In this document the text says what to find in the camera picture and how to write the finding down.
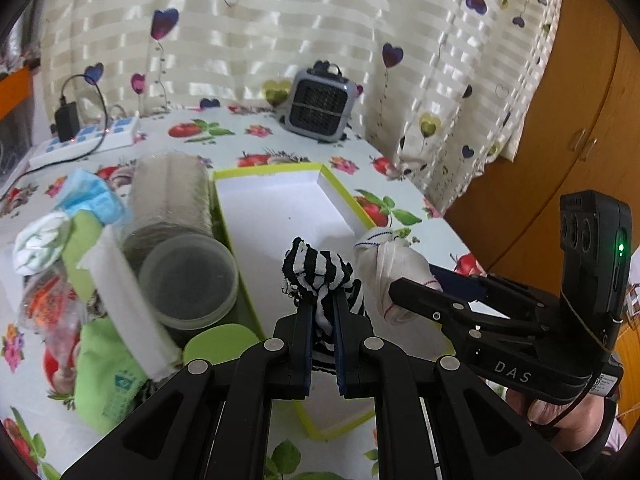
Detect blue face mask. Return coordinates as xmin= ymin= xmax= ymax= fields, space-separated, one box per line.
xmin=55 ymin=169 xmax=132 ymax=226

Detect round clear plastic jar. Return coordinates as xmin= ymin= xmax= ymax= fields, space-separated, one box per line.
xmin=138 ymin=234 xmax=239 ymax=330

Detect wooden wardrobe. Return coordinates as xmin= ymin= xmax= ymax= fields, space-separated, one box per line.
xmin=445 ymin=0 xmax=640 ymax=286

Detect fruit print tablecloth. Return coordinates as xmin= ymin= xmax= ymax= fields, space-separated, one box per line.
xmin=0 ymin=105 xmax=501 ymax=480

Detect grey mini heater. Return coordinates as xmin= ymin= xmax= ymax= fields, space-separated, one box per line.
xmin=285 ymin=60 xmax=360 ymax=143

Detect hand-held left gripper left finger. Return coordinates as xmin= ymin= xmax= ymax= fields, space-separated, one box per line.
xmin=60 ymin=299 xmax=316 ymax=480

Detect black charger adapter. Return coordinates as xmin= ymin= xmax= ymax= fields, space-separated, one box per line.
xmin=54 ymin=102 xmax=82 ymax=142

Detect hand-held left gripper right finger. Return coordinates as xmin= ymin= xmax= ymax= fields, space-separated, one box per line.
xmin=335 ymin=299 xmax=583 ymax=480

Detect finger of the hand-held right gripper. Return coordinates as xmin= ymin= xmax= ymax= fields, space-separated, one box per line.
xmin=388 ymin=276 xmax=547 ymax=342
xmin=430 ymin=265 xmax=564 ymax=332

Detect clear storage bin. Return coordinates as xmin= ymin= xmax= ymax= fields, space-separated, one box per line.
xmin=0 ymin=105 xmax=36 ymax=161

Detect white green striped sock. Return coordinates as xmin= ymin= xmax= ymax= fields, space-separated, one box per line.
xmin=12 ymin=211 xmax=73 ymax=277

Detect green round lid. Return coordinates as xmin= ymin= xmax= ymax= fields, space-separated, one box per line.
xmin=182 ymin=325 xmax=257 ymax=367

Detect green-edged white box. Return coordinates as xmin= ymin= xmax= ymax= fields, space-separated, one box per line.
xmin=212 ymin=162 xmax=381 ymax=442

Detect person's right hand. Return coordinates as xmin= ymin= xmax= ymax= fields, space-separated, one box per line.
xmin=504 ymin=387 xmax=615 ymax=450

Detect thin black cable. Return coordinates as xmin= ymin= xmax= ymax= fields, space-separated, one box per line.
xmin=0 ymin=74 xmax=110 ymax=196

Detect black white striped sock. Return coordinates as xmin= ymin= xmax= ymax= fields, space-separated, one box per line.
xmin=281 ymin=236 xmax=372 ymax=375

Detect heart print curtain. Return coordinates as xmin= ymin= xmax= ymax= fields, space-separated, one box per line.
xmin=40 ymin=0 xmax=566 ymax=211

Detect white blue power strip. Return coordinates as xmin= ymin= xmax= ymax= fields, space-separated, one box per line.
xmin=29 ymin=116 xmax=141 ymax=171

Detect green tissue pack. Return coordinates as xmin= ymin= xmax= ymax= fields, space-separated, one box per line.
xmin=74 ymin=317 xmax=156 ymax=433

